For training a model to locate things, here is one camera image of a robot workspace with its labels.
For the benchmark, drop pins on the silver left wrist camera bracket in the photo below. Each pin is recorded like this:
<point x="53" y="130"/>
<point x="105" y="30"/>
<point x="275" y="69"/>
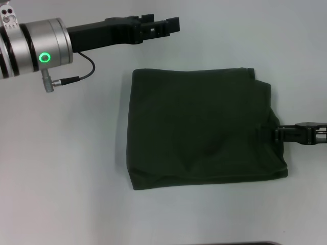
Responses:
<point x="9" y="18"/>

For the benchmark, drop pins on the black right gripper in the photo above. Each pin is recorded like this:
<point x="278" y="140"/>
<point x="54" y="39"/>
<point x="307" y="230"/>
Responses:
<point x="314" y="132"/>

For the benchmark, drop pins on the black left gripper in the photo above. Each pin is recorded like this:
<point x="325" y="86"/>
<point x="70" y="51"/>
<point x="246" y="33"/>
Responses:
<point x="102" y="33"/>

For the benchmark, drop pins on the dark green FREE T-shirt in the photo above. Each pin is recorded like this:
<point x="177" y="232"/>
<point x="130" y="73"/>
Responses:
<point x="204" y="127"/>

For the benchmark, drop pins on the dark grey torso edge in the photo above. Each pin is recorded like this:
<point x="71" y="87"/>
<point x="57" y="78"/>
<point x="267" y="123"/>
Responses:
<point x="265" y="243"/>

